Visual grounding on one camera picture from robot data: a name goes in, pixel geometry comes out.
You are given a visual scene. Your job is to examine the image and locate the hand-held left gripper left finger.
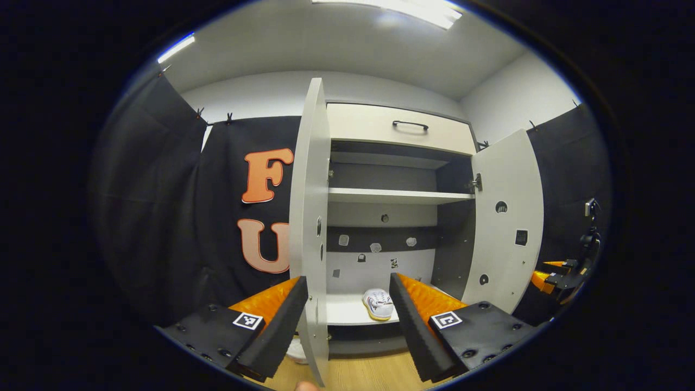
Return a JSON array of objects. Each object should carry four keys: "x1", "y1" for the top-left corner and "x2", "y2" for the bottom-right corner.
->
[{"x1": 155, "y1": 275, "x2": 309, "y2": 383}]

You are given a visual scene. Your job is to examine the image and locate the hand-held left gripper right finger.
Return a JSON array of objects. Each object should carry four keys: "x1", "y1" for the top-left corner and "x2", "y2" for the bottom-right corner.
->
[{"x1": 388, "y1": 273, "x2": 538, "y2": 383}]

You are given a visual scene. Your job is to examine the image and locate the white canvas shoe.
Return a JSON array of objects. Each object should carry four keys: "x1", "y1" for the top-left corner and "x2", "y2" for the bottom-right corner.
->
[{"x1": 363, "y1": 288, "x2": 395, "y2": 321}]

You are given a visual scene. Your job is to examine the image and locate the white cabinet door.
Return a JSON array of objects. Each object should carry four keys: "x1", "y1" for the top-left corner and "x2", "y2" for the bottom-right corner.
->
[
  {"x1": 460, "y1": 129, "x2": 545, "y2": 314},
  {"x1": 289, "y1": 78, "x2": 332, "y2": 387}
]

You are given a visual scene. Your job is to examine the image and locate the grey and white shoe cabinet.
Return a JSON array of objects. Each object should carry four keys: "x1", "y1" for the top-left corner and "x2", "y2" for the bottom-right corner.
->
[{"x1": 325, "y1": 99, "x2": 481, "y2": 355}]

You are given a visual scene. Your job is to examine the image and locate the cream cabinet drawer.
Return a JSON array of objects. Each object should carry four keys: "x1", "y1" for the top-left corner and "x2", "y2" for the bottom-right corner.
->
[{"x1": 326, "y1": 102, "x2": 477, "y2": 155}]

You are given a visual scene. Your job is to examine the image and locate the white round plush toy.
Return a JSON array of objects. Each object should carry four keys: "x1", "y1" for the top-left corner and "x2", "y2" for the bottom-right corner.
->
[{"x1": 286, "y1": 338, "x2": 308, "y2": 364}]

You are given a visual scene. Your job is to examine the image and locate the black backdrop cloth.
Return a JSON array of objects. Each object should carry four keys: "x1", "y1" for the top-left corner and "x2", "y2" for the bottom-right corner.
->
[{"x1": 90, "y1": 65, "x2": 614, "y2": 327}]

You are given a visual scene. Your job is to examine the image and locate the narrow ceiling light strip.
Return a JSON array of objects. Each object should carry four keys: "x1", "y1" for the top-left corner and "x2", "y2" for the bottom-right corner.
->
[{"x1": 157, "y1": 33, "x2": 196, "y2": 64}]

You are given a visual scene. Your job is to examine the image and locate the wide ceiling light panel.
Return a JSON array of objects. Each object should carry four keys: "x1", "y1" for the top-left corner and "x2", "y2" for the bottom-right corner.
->
[{"x1": 312, "y1": 0, "x2": 463, "y2": 30}]

